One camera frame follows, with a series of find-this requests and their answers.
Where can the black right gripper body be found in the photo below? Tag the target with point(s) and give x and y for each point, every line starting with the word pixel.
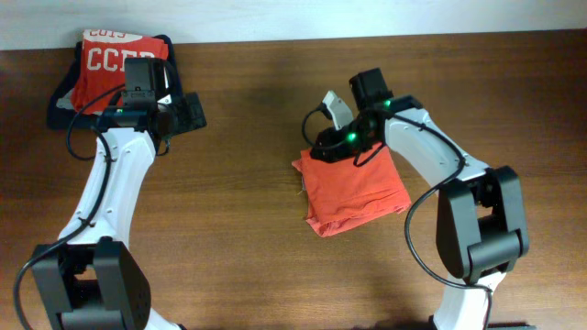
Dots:
pixel 332 135

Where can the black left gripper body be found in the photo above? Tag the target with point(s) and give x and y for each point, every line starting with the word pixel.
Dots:
pixel 180 115

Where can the red McKinney Boyd t-shirt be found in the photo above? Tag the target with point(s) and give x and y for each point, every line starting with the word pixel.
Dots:
pixel 342 196

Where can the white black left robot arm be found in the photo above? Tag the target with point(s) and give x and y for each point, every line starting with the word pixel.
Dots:
pixel 88 279

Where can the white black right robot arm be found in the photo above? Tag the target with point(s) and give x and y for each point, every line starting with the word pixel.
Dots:
pixel 481 220

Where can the folded red soccer shirt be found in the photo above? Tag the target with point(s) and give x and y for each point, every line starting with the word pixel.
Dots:
pixel 103 61

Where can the folded light blue shirt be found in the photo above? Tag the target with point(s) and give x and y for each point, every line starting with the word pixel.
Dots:
pixel 64 102

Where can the folded navy blue shirt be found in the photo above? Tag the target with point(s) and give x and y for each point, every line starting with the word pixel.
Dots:
pixel 58 119

